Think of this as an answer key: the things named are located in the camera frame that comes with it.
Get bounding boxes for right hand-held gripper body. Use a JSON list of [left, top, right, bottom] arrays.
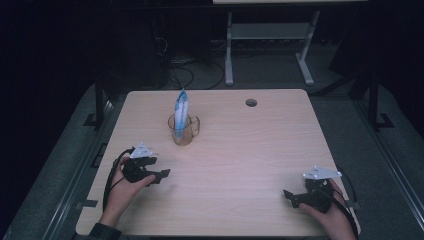
[[297, 165, 343, 214]]

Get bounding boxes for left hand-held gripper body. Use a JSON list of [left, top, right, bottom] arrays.
[[122, 142, 158, 184]]

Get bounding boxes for clear amber cup with handle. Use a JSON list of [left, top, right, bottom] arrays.
[[167, 113, 201, 147]]

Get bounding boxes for white and red toothpaste tube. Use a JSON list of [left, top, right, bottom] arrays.
[[173, 88, 190, 140]]

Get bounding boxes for person's left hand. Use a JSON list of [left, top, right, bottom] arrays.
[[99, 158, 156, 229]]

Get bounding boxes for person's right hand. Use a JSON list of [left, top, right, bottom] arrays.
[[298, 179, 357, 240]]

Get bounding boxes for person's dark sleeve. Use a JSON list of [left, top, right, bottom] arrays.
[[71, 222, 123, 240]]

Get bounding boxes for grey metal stand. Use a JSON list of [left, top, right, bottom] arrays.
[[223, 9, 321, 88]]

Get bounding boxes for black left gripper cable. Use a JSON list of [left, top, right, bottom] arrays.
[[102, 148, 135, 212]]

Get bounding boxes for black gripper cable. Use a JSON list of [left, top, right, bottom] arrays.
[[314, 166, 361, 240], [102, 148, 135, 212]]

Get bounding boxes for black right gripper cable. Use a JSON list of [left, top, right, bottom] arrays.
[[314, 166, 361, 240]]

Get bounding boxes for black metal post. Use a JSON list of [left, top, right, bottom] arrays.
[[83, 76, 107, 130], [367, 68, 395, 132]]

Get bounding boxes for black floor cables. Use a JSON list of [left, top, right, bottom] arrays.
[[156, 36, 228, 91]]

